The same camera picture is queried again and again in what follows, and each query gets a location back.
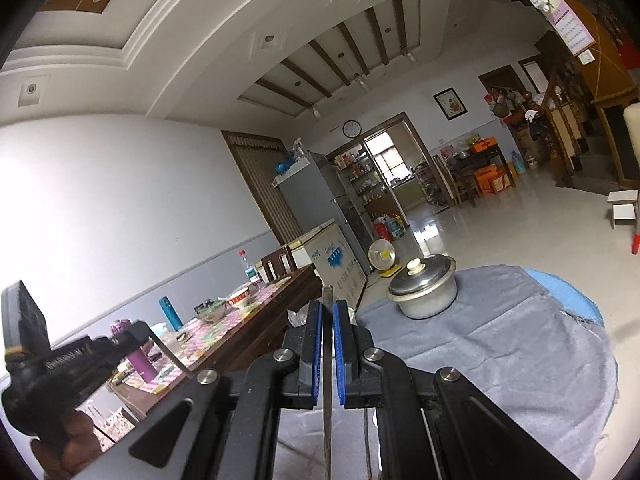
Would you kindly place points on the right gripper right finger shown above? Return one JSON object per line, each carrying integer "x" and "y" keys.
{"x": 359, "y": 367}

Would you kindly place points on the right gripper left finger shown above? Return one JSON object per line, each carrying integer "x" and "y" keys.
{"x": 302, "y": 386}

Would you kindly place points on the dark metal chopstick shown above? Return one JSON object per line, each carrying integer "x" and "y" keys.
{"x": 327, "y": 376}

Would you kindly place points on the person's left hand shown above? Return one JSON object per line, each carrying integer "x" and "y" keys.
{"x": 82, "y": 448}

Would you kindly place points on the dark carved wooden table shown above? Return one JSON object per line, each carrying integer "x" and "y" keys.
{"x": 228, "y": 345}

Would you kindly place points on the aluminium pot with lid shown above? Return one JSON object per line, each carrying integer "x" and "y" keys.
{"x": 425, "y": 286}

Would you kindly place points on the clear plastic water bottle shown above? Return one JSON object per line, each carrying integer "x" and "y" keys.
{"x": 251, "y": 272}

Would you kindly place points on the small white floor fan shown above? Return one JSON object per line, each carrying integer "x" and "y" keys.
{"x": 382, "y": 256}

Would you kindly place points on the white chest freezer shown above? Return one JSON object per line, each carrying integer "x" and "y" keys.
{"x": 334, "y": 260}

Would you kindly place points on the blue thermos bottle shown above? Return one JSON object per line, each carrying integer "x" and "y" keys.
{"x": 170, "y": 313}

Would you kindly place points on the grey refrigerator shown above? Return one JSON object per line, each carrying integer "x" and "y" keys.
{"x": 316, "y": 194}

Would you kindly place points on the grey table cloth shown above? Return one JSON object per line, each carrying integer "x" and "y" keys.
{"x": 551, "y": 371}

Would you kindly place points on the blue under cloth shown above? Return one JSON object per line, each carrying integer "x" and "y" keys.
{"x": 572, "y": 299}

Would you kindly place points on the white step stool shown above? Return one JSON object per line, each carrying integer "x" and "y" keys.
{"x": 624, "y": 207}

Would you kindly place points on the round wall clock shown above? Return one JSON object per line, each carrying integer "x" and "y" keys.
{"x": 351, "y": 128}

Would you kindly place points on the framed wall picture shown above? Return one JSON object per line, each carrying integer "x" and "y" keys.
{"x": 450, "y": 103}

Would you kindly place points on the wall calendar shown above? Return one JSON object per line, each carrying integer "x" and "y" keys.
{"x": 567, "y": 24}

